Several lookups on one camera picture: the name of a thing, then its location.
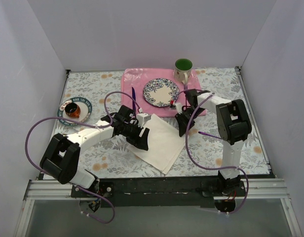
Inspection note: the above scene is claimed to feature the white cloth napkin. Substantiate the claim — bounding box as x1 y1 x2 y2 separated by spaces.
127 114 185 174

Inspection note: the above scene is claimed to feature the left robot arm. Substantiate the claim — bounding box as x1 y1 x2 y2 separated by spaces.
39 105 151 198

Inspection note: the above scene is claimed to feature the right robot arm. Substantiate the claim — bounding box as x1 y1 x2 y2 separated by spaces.
170 89 252 196

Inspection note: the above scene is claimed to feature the cream mug green inside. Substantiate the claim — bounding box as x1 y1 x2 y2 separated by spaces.
174 58 193 85

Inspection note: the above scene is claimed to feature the purple spoon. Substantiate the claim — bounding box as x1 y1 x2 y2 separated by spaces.
198 131 222 140

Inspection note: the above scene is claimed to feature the floral patterned tablecloth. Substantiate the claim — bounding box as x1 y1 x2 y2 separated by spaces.
60 68 269 179

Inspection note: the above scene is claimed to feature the purple knife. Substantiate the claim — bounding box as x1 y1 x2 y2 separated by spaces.
131 87 136 116

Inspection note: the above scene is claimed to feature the blue floral plate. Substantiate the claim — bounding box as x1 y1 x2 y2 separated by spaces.
143 78 179 108

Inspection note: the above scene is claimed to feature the teal rimmed saucer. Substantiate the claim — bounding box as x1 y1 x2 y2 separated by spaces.
57 97 92 126

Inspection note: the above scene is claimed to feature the orange brown small cup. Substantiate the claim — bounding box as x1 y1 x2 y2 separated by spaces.
65 103 81 118

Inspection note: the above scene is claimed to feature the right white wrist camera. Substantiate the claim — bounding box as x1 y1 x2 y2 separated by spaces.
170 100 183 114

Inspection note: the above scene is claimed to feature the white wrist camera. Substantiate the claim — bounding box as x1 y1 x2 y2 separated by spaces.
170 100 183 114
136 113 151 127

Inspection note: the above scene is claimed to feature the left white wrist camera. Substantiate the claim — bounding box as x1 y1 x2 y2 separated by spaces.
136 113 151 127

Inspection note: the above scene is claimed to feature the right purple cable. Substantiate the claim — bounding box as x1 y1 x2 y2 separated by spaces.
170 90 249 215

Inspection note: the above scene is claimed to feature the purple cable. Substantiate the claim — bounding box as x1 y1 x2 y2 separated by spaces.
25 91 143 224
170 90 249 215

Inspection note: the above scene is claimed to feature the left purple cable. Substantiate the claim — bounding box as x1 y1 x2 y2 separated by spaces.
25 91 143 224

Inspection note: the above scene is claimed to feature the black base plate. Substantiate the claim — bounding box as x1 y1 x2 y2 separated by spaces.
70 176 250 209

